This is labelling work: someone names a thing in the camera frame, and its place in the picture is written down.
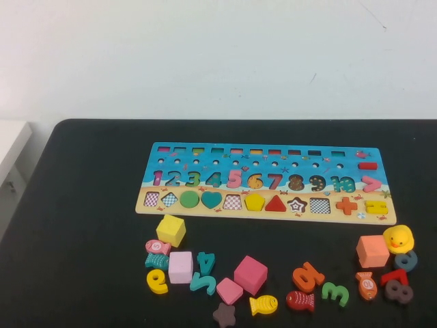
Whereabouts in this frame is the yellow pentagon puzzle piece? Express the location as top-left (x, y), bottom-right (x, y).
top-left (244, 193), bottom-right (266, 212)

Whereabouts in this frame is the teal heart puzzle piece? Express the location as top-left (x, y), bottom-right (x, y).
top-left (200, 191), bottom-right (223, 210)

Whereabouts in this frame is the green circle puzzle piece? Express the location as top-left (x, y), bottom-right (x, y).
top-left (179, 190), bottom-right (201, 208)

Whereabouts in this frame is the red triangle puzzle piece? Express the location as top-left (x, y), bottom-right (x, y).
top-left (264, 193), bottom-right (287, 213)

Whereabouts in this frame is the pink square puzzle piece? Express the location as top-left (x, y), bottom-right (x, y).
top-left (216, 277), bottom-right (244, 306)

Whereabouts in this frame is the blue wooden number puzzle board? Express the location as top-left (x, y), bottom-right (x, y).
top-left (135, 141), bottom-right (397, 226)

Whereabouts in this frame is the orange plus sign piece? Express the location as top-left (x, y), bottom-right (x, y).
top-left (335, 196), bottom-right (358, 217)

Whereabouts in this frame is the brown star puzzle piece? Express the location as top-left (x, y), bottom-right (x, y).
top-left (212, 302), bottom-right (237, 327)

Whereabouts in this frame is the pink greater-than sign piece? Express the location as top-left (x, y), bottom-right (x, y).
top-left (361, 176), bottom-right (382, 193)

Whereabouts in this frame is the yellow equals sign piece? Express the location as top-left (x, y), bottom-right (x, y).
top-left (364, 200), bottom-right (388, 215)

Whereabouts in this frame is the pink wooden number five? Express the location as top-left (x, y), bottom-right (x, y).
top-left (226, 169), bottom-right (244, 189)

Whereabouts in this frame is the yellow wooden cube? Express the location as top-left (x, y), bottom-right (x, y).
top-left (156, 214), bottom-right (187, 248)

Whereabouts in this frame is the teal wooden number four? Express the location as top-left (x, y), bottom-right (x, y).
top-left (196, 251), bottom-right (216, 277)

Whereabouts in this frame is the pink wooden fish numbered five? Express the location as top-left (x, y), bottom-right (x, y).
top-left (145, 238), bottom-right (172, 256)

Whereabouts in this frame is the lilac wooden cube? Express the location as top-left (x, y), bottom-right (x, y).
top-left (167, 251), bottom-right (195, 285)

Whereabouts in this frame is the teal wooden fish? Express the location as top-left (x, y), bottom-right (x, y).
top-left (144, 251), bottom-right (171, 271)

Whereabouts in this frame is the magenta wooden cube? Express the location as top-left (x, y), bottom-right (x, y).
top-left (234, 255), bottom-right (269, 297)

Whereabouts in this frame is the teal wooden number two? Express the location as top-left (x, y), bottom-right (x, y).
top-left (189, 271), bottom-right (217, 296)

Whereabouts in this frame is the yellow wooden number six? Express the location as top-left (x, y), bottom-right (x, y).
top-left (146, 268), bottom-right (169, 295)

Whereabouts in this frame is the yellow wooden fish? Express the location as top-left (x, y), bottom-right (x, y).
top-left (249, 295), bottom-right (279, 316)

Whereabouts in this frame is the orange wooden number ten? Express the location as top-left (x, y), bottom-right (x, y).
top-left (292, 261), bottom-right (326, 294)

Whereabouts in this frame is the red wooden fish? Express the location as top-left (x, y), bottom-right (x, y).
top-left (285, 290), bottom-right (315, 314)

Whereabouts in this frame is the orange wooden cube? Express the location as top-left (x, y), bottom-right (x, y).
top-left (356, 234), bottom-right (391, 269)

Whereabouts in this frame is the green wooden number three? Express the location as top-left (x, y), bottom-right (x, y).
top-left (321, 281), bottom-right (350, 306)

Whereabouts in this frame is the orange wooden fish numbered ten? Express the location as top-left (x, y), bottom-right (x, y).
top-left (354, 271), bottom-right (379, 301)

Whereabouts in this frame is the yellow rubber duck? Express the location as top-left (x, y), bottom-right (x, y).
top-left (382, 224), bottom-right (416, 256)

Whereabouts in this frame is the red wooden number seven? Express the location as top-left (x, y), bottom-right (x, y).
top-left (380, 269), bottom-right (410, 287)

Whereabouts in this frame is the white cabinet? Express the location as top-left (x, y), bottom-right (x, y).
top-left (0, 119), bottom-right (35, 240)

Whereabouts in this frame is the grey-blue wooden number nine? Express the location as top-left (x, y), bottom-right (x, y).
top-left (394, 249), bottom-right (419, 273)

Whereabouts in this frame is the brown wooden number eight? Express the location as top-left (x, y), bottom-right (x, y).
top-left (384, 279), bottom-right (414, 304)

